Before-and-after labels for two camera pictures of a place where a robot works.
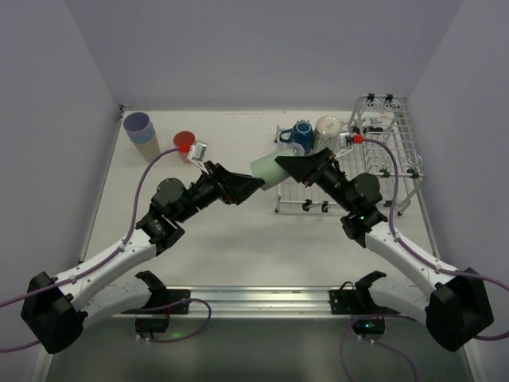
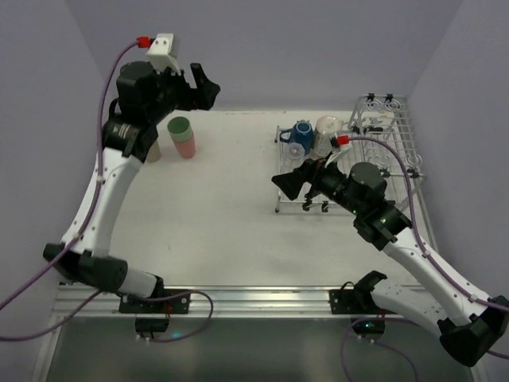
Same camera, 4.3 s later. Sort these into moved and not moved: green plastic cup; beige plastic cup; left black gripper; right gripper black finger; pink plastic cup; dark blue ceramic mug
Moved: right gripper black finger; left black gripper; green plastic cup
Not moved: dark blue ceramic mug; beige plastic cup; pink plastic cup
